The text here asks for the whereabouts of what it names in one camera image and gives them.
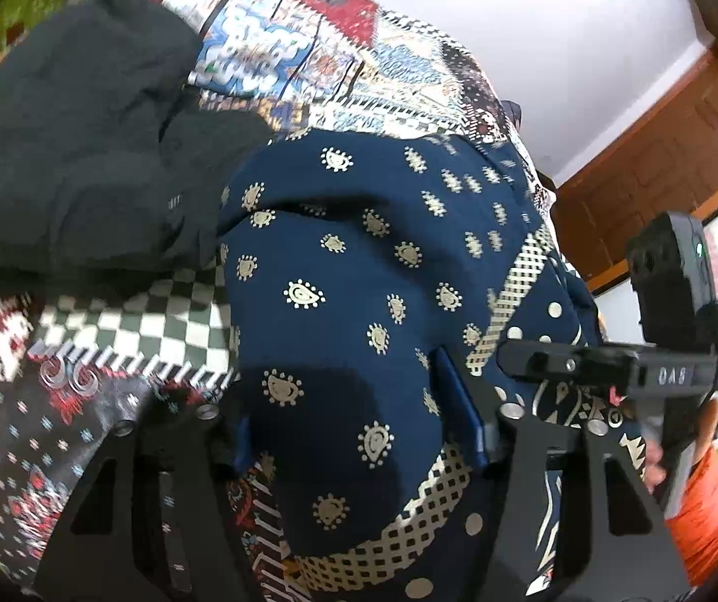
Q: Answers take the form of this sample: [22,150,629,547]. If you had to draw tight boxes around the navy patterned hooded garment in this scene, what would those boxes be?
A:
[215,127,661,602]

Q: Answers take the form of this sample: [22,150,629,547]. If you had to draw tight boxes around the person's right hand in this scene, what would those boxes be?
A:
[643,397,718,494]

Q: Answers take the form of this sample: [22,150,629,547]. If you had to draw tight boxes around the patchwork patterned bedspread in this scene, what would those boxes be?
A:
[0,0,589,600]

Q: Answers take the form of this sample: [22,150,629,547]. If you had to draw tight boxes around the wooden door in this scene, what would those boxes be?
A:
[554,0,718,289]

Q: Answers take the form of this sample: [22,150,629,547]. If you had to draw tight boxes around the black folded garment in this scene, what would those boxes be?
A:
[0,0,272,299]

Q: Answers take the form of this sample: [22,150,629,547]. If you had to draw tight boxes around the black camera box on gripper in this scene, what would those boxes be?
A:
[627,212,718,353]

